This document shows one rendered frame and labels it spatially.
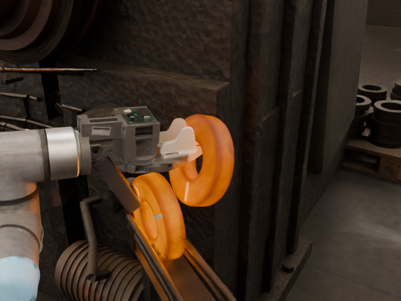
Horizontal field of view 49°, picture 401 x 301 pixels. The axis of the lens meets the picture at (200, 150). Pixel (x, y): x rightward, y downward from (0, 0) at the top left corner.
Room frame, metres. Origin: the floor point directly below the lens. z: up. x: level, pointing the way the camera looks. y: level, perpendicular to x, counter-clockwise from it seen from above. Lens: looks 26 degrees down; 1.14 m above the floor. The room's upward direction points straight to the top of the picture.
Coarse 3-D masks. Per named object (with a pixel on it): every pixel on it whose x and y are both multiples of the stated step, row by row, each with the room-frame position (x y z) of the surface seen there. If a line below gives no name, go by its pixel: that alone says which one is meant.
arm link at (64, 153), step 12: (48, 132) 0.56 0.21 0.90; (60, 132) 0.57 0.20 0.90; (72, 132) 0.57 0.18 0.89; (48, 144) 0.54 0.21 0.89; (60, 144) 0.55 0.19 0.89; (72, 144) 0.55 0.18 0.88; (48, 156) 0.60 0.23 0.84; (60, 156) 0.54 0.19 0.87; (72, 156) 0.54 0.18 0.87; (60, 168) 0.54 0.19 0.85; (72, 168) 0.54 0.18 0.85
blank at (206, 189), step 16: (208, 128) 0.65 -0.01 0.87; (224, 128) 0.65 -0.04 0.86; (208, 144) 0.63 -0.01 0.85; (224, 144) 0.62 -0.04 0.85; (208, 160) 0.62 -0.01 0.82; (224, 160) 0.60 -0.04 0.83; (176, 176) 0.67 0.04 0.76; (192, 176) 0.66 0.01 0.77; (208, 176) 0.60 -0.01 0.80; (224, 176) 0.60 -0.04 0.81; (176, 192) 0.66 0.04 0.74; (192, 192) 0.62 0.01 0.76; (208, 192) 0.59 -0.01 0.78; (224, 192) 0.60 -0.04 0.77
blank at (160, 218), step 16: (144, 176) 0.64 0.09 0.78; (160, 176) 0.64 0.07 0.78; (144, 192) 0.63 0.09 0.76; (160, 192) 0.60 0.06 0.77; (144, 208) 0.66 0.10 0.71; (160, 208) 0.58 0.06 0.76; (176, 208) 0.59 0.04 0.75; (144, 224) 0.65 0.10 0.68; (160, 224) 0.58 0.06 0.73; (176, 224) 0.57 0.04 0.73; (160, 240) 0.58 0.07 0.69; (176, 240) 0.57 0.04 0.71; (160, 256) 0.59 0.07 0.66; (176, 256) 0.58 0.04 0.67
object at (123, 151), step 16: (112, 112) 0.62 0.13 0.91; (128, 112) 0.63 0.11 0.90; (144, 112) 0.63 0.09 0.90; (80, 128) 0.59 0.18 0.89; (96, 128) 0.58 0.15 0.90; (112, 128) 0.58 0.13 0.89; (128, 128) 0.58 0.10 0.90; (144, 128) 0.60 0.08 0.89; (80, 144) 0.56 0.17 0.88; (96, 144) 0.58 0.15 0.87; (112, 144) 0.59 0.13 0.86; (128, 144) 0.58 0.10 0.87; (144, 144) 0.60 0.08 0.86; (96, 160) 0.58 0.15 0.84; (112, 160) 0.59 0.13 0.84; (128, 160) 0.58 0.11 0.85; (144, 160) 0.59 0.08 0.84
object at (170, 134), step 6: (174, 120) 0.66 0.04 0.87; (180, 120) 0.66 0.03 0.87; (174, 126) 0.66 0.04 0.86; (180, 126) 0.66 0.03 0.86; (186, 126) 0.67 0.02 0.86; (162, 132) 0.65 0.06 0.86; (168, 132) 0.66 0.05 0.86; (174, 132) 0.66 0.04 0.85; (162, 138) 0.65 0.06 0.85; (168, 138) 0.66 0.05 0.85; (174, 138) 0.66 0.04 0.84; (198, 144) 0.66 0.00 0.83
